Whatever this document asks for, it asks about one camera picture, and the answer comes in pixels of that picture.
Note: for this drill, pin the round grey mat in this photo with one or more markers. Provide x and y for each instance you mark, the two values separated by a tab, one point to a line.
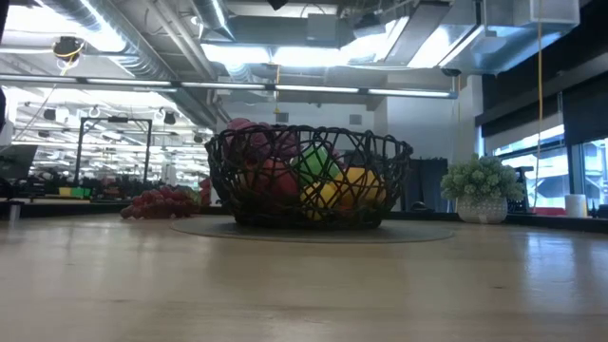
418	233

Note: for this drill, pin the green succulent in white pot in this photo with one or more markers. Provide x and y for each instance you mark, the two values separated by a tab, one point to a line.
480	183

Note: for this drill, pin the purple grape bunch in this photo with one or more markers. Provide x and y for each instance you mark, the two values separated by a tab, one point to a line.
247	128

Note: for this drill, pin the green apple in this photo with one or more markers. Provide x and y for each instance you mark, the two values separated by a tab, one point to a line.
316	164

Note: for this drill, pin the ceiling security camera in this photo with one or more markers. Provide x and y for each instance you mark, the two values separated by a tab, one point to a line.
451	72

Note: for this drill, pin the red grape bunch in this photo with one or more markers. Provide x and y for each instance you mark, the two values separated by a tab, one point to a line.
159	202

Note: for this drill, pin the red box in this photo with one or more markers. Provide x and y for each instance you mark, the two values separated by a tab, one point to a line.
548	211

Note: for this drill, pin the green yellow bins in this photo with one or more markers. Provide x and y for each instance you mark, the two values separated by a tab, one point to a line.
76	192

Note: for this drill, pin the dark monitor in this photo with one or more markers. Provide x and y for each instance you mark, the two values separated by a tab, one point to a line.
16	161

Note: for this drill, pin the red apple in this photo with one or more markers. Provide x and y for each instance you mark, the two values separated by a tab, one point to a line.
278	183

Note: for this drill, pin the white roll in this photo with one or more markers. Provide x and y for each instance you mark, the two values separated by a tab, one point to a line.
575	205

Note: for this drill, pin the orange yellow lemon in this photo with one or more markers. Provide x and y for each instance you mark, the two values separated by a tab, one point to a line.
361	183

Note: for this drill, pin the long ceiling light bar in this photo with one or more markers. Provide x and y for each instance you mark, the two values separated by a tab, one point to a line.
223	85

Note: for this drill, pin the black cabinet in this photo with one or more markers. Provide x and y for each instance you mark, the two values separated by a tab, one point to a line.
427	185

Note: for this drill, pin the yellow fruit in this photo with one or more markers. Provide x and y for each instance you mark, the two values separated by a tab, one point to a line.
323	199

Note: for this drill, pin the black stand frame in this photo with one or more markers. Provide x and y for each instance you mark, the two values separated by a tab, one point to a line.
116	119

